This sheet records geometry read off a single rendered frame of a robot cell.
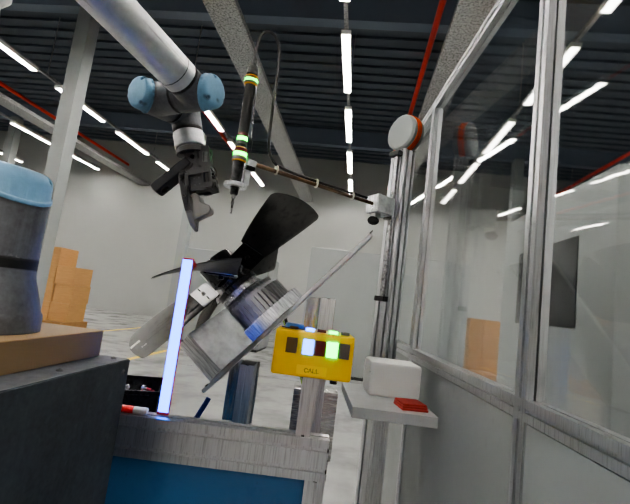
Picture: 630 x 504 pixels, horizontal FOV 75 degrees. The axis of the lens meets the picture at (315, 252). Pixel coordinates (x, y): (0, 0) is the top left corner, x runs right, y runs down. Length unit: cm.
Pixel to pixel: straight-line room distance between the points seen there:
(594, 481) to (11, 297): 83
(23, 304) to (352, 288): 625
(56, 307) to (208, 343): 847
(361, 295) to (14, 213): 628
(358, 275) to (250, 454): 595
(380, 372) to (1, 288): 106
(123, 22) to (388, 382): 117
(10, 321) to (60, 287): 894
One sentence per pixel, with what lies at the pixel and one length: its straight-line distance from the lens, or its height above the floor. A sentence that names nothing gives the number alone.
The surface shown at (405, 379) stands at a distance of 141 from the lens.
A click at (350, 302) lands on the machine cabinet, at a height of 121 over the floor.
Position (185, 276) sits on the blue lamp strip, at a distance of 93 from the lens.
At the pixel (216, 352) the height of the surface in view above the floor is 97.
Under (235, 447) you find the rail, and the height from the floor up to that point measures 82.
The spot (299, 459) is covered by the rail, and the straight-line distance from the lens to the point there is 92.
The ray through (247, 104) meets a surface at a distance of 139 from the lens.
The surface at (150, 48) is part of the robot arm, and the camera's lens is 91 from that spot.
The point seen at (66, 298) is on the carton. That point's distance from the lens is 951.
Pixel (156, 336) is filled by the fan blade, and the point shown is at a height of 98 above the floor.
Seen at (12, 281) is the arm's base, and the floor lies 111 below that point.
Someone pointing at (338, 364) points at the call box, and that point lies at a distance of 85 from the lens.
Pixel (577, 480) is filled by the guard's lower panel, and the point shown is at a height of 92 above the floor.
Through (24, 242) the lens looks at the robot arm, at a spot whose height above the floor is 116.
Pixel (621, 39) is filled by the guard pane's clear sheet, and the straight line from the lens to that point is 89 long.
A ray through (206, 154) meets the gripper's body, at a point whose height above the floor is 146.
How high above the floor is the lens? 113
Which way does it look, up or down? 7 degrees up
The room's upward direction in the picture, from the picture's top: 7 degrees clockwise
